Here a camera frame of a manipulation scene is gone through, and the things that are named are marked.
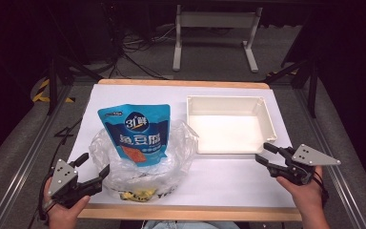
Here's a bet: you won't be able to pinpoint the yellow black floor tape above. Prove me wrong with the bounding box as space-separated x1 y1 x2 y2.
31 77 76 104

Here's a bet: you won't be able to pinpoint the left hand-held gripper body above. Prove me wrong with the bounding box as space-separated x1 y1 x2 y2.
46 157 105 210

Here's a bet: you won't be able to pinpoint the blue snack pouch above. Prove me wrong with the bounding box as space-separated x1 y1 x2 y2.
97 103 172 168

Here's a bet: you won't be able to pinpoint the black wrist strap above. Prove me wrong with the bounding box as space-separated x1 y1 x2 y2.
311 170 330 208

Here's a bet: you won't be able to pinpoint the clear plastic bag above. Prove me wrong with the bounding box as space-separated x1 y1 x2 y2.
88 118 200 203

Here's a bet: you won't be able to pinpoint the person's left hand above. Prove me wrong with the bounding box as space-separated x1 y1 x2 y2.
42 177 92 225

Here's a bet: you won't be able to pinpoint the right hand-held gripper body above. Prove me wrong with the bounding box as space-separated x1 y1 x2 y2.
267 143 342 186

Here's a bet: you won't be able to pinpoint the person's right hand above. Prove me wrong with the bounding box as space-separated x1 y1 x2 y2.
275 165 327 212

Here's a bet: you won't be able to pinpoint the aluminium rail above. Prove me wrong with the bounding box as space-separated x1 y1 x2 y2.
294 89 366 229
0 84 74 229

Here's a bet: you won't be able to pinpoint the white paper sheet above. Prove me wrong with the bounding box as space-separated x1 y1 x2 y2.
67 83 296 209

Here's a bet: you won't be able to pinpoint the black metal stand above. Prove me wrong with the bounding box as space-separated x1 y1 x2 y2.
264 56 319 119
46 52 105 116

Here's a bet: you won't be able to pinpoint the black floor cables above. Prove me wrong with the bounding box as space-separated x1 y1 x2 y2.
106 18 176 81

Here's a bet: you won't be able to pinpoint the white plastic bin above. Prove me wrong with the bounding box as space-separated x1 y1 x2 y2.
186 94 278 156

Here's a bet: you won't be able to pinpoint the white metal table frame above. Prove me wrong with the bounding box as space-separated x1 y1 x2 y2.
172 4 264 73

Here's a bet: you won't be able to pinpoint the yellow black wrapper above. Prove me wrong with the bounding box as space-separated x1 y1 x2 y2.
118 188 158 203

